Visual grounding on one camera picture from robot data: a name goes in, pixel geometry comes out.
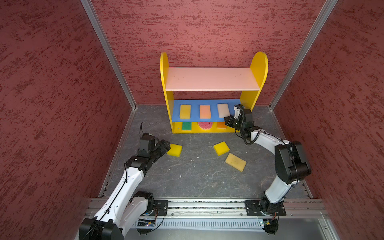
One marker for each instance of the left aluminium corner post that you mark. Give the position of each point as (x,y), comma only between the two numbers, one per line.
(97,26)

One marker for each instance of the smiley face sponge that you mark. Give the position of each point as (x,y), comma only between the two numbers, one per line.
(205,126)

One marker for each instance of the green yellow sponge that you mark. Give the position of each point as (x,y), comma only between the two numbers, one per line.
(187,126)

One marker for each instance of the aluminium corner post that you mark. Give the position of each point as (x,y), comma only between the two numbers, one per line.
(97,26)
(317,26)

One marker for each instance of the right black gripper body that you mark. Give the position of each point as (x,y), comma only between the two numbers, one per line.
(235,123)

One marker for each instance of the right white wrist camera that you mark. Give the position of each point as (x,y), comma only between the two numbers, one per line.
(237,112)

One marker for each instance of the bright yellow sponge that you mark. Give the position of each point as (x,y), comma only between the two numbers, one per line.
(175,150)
(221,148)

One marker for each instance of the left circuit board with wires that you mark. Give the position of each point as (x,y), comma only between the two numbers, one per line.
(146,226)

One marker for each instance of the right circuit board with wires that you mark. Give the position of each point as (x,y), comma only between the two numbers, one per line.
(271,226)

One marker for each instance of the dark yellow sponge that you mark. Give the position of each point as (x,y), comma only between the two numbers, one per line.
(185,112)

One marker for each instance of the circuit board with wires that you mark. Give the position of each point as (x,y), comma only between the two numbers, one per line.
(271,226)
(146,226)

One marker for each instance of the salmon pink sponge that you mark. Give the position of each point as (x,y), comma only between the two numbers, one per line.
(205,112)

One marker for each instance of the right aluminium corner post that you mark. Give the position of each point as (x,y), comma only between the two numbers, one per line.
(317,26)

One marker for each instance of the tan yellow sponge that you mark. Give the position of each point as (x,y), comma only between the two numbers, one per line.
(235,162)

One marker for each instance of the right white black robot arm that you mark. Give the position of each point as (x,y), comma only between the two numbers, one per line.
(291,163)

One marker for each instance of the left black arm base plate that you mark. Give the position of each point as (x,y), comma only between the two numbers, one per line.
(157,208)

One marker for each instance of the yellow shelf pink blue boards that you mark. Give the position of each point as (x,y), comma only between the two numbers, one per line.
(210,86)

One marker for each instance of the pale pink sponge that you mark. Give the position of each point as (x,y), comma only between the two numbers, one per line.
(223,110)

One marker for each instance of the orange sponge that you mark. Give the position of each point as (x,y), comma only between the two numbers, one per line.
(221,125)

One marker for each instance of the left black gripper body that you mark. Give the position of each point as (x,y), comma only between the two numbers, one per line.
(159,150)

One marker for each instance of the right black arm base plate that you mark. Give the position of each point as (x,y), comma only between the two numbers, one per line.
(263,208)

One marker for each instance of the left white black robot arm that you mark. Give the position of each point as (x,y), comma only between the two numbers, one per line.
(124,207)

